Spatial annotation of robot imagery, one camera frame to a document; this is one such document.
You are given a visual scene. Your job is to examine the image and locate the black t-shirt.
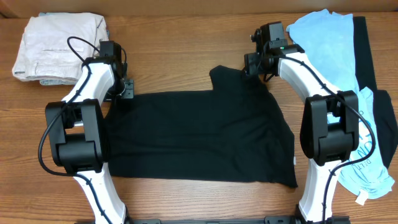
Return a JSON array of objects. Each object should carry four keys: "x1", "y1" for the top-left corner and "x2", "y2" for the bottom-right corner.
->
[{"x1": 105, "y1": 66, "x2": 297, "y2": 188}]

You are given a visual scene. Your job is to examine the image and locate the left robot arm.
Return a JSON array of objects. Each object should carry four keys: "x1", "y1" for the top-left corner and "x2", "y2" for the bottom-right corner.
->
[{"x1": 38, "y1": 40, "x2": 134, "y2": 223}]

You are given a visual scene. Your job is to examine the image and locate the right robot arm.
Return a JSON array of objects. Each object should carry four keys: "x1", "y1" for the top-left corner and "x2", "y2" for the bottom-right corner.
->
[{"x1": 244, "y1": 22, "x2": 359, "y2": 223}]

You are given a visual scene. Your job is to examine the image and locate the light blue printed t-shirt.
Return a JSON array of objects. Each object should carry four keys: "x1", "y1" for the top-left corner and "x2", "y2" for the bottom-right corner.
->
[{"x1": 287, "y1": 9, "x2": 395, "y2": 200}]

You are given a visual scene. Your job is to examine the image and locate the folded beige pants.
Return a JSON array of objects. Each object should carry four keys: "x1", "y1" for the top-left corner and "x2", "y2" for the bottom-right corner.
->
[{"x1": 12, "y1": 12, "x2": 108, "y2": 85}]

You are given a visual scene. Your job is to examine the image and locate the black garment under pile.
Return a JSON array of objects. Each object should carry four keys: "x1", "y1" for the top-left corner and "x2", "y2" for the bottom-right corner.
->
[{"x1": 353, "y1": 16, "x2": 397, "y2": 167}]

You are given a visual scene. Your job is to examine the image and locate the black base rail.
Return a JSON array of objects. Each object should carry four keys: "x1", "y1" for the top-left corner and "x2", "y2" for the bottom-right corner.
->
[{"x1": 126, "y1": 216, "x2": 305, "y2": 224}]

